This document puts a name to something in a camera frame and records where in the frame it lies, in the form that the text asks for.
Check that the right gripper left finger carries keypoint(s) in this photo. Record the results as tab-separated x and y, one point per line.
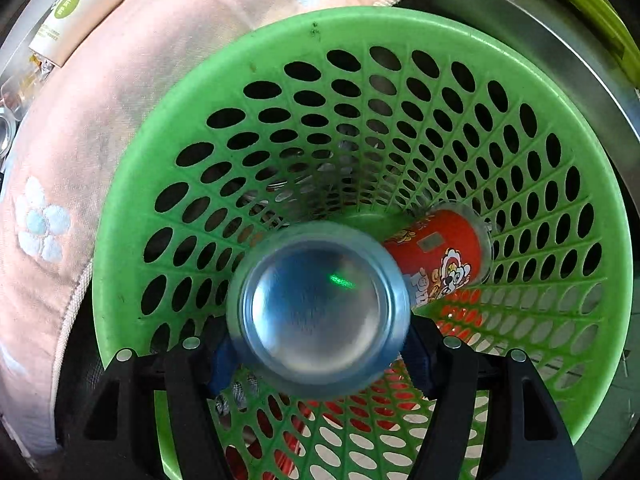
115	435

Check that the white paper cup green logo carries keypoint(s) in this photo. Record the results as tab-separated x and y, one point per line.
67	25

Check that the green plastic trash basket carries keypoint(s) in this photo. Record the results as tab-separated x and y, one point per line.
369	118

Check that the red drink can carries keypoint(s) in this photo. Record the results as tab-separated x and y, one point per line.
448	249

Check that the pink flower towel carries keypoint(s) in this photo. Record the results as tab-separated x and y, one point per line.
60	168

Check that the lime green dish rack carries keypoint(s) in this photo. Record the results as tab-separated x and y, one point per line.
613	33

